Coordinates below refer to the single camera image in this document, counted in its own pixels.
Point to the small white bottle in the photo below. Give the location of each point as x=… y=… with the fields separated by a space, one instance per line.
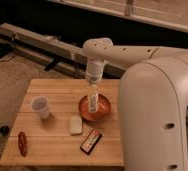
x=93 y=98

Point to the wooden board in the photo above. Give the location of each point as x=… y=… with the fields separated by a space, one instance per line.
x=49 y=142

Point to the metal rail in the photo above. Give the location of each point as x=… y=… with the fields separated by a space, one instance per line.
x=37 y=43

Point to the orange ceramic bowl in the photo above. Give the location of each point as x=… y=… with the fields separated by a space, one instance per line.
x=104 y=109

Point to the pale yellow sponge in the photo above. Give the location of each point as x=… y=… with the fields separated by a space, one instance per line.
x=76 y=125

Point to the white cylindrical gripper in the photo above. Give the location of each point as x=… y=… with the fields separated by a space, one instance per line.
x=94 y=71

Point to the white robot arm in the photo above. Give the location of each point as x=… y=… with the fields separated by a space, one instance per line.
x=152 y=102

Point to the white plastic cup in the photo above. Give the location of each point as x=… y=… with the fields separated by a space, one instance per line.
x=40 y=105

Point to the red and black box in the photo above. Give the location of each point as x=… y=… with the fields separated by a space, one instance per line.
x=91 y=140

